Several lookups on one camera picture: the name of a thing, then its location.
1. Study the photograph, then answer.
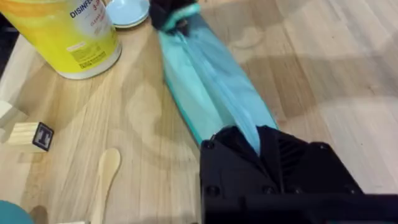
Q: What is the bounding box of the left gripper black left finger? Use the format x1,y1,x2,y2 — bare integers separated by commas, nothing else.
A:
200,125,278,200

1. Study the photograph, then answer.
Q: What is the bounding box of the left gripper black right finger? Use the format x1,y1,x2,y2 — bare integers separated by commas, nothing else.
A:
256,125,364,195

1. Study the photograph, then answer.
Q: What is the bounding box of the wooden spoon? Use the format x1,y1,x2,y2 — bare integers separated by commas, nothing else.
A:
89,147,122,224

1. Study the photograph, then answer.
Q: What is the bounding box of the pale wooden block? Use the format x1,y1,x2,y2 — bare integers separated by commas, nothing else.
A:
0,100,14,128

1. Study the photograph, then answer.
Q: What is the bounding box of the light blue soft zip bag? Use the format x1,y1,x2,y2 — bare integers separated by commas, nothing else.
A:
157,4,279,156

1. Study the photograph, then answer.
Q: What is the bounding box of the teal round dish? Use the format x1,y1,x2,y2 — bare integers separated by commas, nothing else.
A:
0,200,34,224

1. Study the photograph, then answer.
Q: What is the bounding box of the yellow wipes canister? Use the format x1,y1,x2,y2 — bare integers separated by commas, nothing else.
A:
0,0,123,80

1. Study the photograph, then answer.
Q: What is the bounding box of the wooden letter stamp block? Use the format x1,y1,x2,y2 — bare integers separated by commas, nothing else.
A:
6,121,55,154

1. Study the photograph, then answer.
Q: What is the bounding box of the light blue plate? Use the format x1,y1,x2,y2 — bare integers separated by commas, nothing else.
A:
105,0,151,29

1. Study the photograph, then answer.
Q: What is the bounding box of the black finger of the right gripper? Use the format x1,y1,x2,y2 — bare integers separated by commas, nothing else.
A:
149,0,198,31
175,19,191,37

